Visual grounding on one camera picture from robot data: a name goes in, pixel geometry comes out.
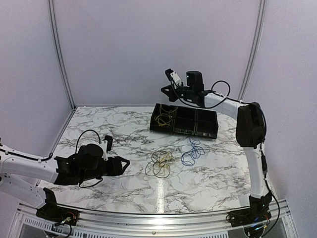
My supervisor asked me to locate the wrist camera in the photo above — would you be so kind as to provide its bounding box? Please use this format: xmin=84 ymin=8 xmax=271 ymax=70
xmin=165 ymin=68 xmax=182 ymax=86
xmin=101 ymin=135 xmax=113 ymax=161

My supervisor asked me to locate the aluminium front rail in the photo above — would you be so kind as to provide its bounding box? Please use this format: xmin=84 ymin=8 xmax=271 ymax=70
xmin=9 ymin=195 xmax=298 ymax=238

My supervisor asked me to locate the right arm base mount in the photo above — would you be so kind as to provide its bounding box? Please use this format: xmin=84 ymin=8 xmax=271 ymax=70
xmin=226 ymin=208 xmax=271 ymax=227

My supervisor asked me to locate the black cable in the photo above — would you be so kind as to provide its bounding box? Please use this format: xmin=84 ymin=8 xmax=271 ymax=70
xmin=145 ymin=150 xmax=174 ymax=179

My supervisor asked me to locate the right aluminium corner post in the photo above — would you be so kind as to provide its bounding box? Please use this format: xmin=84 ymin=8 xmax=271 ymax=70
xmin=237 ymin=0 xmax=267 ymax=101

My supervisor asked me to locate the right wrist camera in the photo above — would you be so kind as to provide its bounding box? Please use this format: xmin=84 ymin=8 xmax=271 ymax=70
xmin=165 ymin=68 xmax=182 ymax=86

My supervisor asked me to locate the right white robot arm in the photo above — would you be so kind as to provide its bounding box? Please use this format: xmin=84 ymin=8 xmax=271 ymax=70
xmin=161 ymin=68 xmax=276 ymax=222

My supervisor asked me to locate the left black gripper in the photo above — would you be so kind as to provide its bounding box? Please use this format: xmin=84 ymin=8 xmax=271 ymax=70
xmin=80 ymin=156 xmax=130 ymax=182

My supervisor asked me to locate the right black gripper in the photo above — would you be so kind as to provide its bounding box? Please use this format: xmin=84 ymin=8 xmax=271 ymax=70
xmin=160 ymin=84 xmax=194 ymax=103

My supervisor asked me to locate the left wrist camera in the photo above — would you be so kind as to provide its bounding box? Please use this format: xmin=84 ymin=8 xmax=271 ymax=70
xmin=101 ymin=135 xmax=113 ymax=161

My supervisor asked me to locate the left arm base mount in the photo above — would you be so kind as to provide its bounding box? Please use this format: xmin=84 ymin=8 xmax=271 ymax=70
xmin=36 ymin=204 xmax=79 ymax=226

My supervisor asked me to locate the blue cable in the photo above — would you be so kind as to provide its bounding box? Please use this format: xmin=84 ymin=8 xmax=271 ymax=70
xmin=180 ymin=137 xmax=206 ymax=167

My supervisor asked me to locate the black compartment tray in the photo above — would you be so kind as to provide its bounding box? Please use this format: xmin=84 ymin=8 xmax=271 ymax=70
xmin=150 ymin=103 xmax=218 ymax=139

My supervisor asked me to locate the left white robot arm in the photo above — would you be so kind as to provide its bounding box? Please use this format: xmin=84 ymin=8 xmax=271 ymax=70
xmin=0 ymin=141 xmax=130 ymax=221

